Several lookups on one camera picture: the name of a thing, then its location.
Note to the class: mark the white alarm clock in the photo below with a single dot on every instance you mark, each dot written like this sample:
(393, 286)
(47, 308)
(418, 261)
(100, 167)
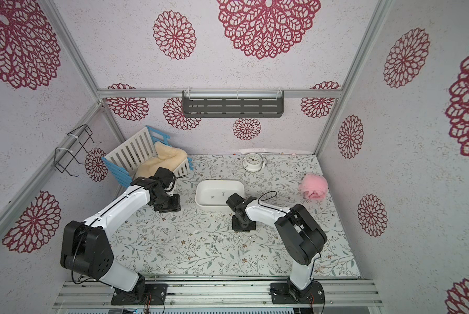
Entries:
(253, 162)

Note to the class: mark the grey wall shelf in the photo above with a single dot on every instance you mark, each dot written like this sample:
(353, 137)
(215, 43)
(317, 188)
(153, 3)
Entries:
(209, 107)

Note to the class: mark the aluminium front rail frame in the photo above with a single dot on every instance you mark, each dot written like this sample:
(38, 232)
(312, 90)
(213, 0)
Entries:
(226, 291)

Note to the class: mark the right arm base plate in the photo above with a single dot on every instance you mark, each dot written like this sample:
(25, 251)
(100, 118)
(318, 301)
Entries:
(288, 293)

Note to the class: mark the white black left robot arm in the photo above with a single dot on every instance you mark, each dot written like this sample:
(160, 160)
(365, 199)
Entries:
(86, 248)

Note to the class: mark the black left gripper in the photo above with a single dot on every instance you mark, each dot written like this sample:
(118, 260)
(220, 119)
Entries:
(176, 205)

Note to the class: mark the white storage box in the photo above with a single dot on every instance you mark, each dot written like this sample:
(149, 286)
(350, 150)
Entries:
(209, 197)

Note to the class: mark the blue white slatted crate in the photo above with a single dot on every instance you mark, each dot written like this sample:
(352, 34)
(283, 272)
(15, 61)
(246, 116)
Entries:
(123, 161)

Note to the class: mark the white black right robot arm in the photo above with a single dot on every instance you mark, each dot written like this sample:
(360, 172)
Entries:
(301, 235)

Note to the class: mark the pink plush toy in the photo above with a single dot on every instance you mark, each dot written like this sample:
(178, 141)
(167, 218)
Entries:
(314, 187)

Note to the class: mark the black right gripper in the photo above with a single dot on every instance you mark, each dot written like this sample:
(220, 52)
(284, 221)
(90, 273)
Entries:
(242, 225)

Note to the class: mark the cream plush cloth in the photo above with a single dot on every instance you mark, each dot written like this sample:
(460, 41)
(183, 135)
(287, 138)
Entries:
(167, 157)

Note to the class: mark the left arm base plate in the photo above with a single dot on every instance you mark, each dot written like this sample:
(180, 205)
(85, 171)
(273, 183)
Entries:
(142, 294)

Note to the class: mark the black wire wall rack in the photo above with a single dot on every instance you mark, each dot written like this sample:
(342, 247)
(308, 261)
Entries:
(64, 156)

